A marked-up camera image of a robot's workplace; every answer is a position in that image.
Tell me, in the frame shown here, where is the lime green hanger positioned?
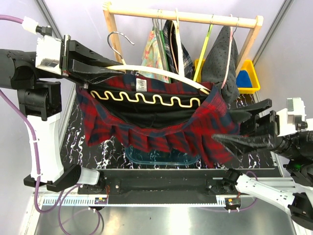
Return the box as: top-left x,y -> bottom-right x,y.
193,24 -> 213,82

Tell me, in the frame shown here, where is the wooden clothes rack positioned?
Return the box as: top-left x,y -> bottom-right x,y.
102,1 -> 264,74

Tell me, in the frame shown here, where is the red plaid skirt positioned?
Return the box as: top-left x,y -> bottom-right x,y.
76,74 -> 240,167

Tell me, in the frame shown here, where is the yellow plastic bin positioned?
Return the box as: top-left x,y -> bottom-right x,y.
191,59 -> 261,94

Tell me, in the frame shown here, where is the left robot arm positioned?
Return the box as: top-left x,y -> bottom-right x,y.
0,35 -> 118,194

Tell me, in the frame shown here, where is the teal plastic tray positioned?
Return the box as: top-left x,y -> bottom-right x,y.
125,146 -> 201,166

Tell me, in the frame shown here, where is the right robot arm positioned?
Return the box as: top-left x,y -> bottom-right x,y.
212,97 -> 313,230

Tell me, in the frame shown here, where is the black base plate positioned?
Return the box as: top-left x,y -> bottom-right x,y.
78,169 -> 238,207

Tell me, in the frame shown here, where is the wooden hanger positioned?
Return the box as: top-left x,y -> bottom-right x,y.
169,8 -> 185,76

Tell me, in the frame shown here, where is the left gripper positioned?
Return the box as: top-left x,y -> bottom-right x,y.
33,33 -> 124,87

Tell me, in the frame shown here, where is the blue cloth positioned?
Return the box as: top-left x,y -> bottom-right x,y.
236,70 -> 252,88

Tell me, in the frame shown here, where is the pink hanger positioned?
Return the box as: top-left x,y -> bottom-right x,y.
216,26 -> 235,92

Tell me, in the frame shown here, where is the floral pastel skirt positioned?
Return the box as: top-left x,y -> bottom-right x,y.
139,30 -> 170,83

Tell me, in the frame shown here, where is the navy plaid skirt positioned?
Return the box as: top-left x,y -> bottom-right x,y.
162,20 -> 193,79

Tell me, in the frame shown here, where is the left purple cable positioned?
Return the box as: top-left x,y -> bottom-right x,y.
0,14 -> 64,213

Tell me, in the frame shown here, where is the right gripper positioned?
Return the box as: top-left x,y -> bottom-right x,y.
210,96 -> 301,158

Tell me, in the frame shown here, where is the grey dotted skirt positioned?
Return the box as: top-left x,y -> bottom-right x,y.
201,26 -> 240,103

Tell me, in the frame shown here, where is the grey wire hanger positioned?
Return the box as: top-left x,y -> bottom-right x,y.
152,9 -> 164,67

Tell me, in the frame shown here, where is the cream wavy hanger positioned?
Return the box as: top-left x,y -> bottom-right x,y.
89,31 -> 211,109

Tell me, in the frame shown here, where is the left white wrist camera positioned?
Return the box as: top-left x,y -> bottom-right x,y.
22,17 -> 62,75

